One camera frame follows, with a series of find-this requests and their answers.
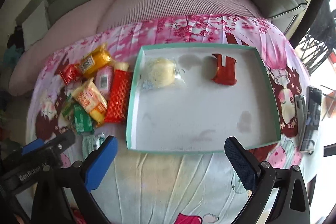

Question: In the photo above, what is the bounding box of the dark green snack packet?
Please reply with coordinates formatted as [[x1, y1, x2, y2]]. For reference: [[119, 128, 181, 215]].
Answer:
[[73, 103, 95, 135]]

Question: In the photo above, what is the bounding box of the cream yellow pastry packet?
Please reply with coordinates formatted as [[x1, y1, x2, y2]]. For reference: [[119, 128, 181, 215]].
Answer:
[[72, 77, 107, 126]]

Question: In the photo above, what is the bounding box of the small red snack packet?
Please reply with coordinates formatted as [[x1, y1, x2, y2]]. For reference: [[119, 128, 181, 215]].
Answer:
[[59, 64, 82, 85]]

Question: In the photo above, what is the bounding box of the large red patterned packet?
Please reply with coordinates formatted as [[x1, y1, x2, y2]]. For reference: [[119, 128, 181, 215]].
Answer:
[[104, 69, 133, 124]]

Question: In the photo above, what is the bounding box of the pink barcode snack packet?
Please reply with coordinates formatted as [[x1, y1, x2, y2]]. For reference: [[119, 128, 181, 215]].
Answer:
[[94, 65, 114, 101]]

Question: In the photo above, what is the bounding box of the yellow orange bread packet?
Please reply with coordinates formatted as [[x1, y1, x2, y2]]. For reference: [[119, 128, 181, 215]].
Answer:
[[79, 43, 114, 79]]

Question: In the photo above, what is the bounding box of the pale jelly cup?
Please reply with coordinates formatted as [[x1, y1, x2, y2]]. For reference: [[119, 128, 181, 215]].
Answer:
[[113, 62, 130, 72]]

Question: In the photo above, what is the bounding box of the small green white packet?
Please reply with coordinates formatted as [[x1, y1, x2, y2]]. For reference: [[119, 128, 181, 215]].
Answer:
[[61, 94, 76, 121]]

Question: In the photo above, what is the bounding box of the green silver barcode packet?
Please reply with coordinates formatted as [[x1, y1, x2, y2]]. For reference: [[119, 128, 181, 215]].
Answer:
[[82, 133, 105, 160]]

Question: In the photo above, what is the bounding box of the grey remote control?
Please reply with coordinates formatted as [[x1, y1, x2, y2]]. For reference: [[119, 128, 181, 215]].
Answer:
[[294, 94, 306, 146]]

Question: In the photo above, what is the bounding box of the clear-wrapped pale round cake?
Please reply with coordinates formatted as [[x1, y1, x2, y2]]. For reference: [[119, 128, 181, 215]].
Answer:
[[139, 57, 186, 90]]

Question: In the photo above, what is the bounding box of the dark red wrapped snack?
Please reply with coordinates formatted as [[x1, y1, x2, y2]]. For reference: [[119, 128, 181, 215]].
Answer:
[[212, 53, 237, 86]]

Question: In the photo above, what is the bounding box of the teal-rimmed white tray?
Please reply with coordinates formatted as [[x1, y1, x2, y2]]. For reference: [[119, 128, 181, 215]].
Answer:
[[126, 43, 281, 153]]

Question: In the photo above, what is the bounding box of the black metal rack outside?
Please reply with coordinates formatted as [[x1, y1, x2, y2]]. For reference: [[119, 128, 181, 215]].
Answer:
[[298, 0, 335, 76]]

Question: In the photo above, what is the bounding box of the pink ribbed seat cover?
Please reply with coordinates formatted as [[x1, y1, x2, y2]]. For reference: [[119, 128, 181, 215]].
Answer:
[[8, 0, 262, 96]]

